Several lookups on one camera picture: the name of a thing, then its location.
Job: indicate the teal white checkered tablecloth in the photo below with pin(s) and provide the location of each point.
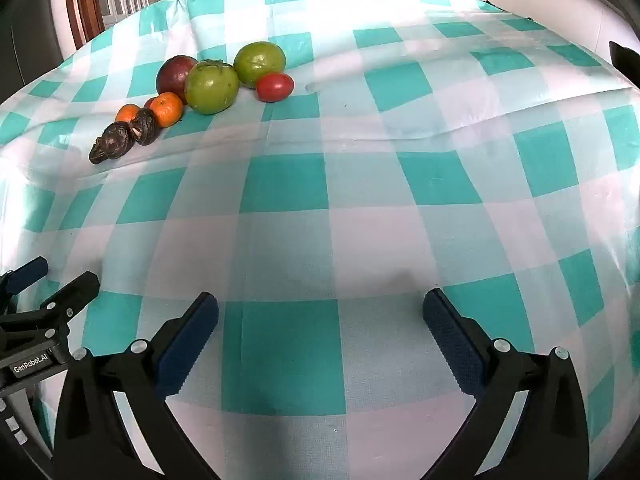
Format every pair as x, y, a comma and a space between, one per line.
320, 210

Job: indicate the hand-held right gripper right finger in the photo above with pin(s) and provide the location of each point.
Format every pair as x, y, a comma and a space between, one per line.
452, 345

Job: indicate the small orange tangerine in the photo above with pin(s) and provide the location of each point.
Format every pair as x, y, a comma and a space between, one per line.
126, 111

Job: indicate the black refrigerator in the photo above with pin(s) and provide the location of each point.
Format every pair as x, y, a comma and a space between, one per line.
25, 75

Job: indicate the wooden glass door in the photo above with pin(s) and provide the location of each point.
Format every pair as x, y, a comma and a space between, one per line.
82, 5

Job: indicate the smooth green tomato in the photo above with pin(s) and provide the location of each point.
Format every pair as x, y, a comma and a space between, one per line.
260, 60

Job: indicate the green tomato with calyx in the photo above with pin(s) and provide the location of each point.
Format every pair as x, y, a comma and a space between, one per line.
212, 90

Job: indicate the dark brown water chestnut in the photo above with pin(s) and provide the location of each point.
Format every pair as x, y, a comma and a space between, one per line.
96, 155
117, 140
145, 127

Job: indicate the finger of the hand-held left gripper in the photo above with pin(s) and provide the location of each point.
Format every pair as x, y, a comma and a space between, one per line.
75, 292
27, 272

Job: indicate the large orange tangerine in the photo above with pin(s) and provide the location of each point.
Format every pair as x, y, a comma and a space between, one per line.
167, 110

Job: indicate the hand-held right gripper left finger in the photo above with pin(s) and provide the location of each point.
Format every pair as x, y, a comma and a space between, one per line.
187, 345

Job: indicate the dark red apple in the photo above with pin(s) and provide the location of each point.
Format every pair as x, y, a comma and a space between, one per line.
172, 75

